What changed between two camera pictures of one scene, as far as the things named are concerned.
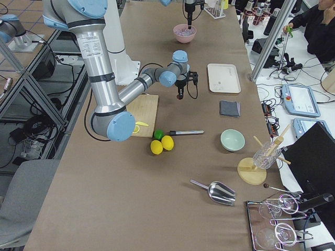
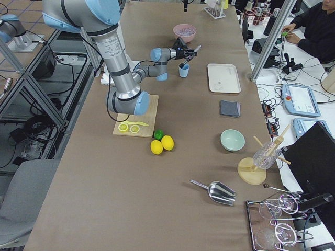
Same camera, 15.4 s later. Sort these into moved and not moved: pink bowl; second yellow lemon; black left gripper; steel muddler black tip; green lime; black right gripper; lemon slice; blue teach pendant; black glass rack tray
Moved: steel muddler black tip; black right gripper; black left gripper
Not moved: black glass rack tray; blue teach pendant; second yellow lemon; lemon slice; green lime; pink bowl
